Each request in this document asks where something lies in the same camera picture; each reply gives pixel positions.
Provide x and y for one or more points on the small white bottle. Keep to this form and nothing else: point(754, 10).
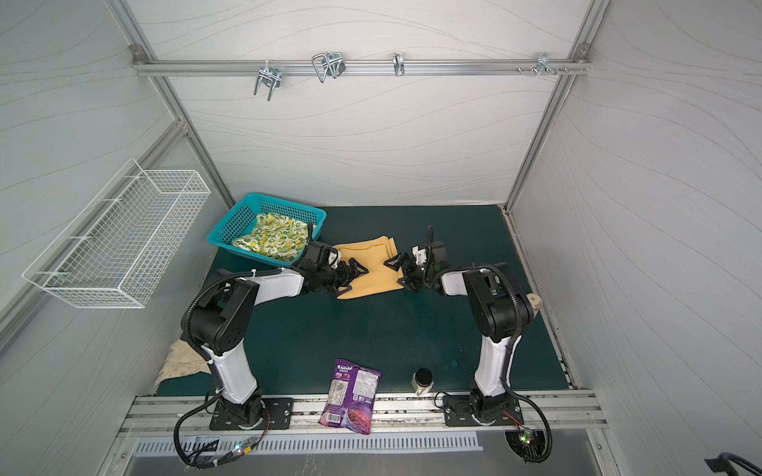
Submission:
point(535, 302)

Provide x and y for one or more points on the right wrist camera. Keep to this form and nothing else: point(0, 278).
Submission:
point(421, 255)

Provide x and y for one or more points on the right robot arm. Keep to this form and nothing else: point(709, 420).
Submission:
point(502, 314)

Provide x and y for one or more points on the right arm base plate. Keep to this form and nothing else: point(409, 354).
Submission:
point(476, 410)

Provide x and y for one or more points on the yellow skirt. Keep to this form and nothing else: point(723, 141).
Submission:
point(371, 255)

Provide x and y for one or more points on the metal u-bolt clamp middle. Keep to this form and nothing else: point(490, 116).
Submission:
point(328, 64)

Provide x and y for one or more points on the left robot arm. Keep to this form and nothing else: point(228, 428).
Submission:
point(215, 325)

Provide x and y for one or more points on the green floral skirt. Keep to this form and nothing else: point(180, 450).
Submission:
point(275, 236)

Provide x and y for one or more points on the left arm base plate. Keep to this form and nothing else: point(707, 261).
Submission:
point(277, 413)

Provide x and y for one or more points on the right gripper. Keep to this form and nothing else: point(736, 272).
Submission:
point(411, 268)

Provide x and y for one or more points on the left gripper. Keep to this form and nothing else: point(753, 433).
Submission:
point(345, 277)

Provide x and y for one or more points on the metal u-bolt clamp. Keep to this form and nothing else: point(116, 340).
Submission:
point(328, 64)
point(268, 78)

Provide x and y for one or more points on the aluminium cross bar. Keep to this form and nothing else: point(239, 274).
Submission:
point(354, 68)

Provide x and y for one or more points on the small black-lidded jar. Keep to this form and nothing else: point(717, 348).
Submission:
point(422, 381)

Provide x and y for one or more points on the metal clamp right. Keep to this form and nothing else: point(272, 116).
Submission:
point(398, 64)

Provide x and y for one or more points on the metal u-bolt clamp left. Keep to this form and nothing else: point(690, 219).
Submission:
point(268, 78)

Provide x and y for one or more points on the teal plastic basket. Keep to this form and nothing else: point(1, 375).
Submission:
point(242, 218)

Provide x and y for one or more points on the purple snack bag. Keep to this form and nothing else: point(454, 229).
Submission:
point(351, 398)

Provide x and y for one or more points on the beige work glove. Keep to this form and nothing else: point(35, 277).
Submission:
point(182, 361)

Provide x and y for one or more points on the white wire basket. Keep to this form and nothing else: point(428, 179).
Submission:
point(113, 254)

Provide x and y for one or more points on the metal corner bracket bolts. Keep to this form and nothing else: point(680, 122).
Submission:
point(542, 67)

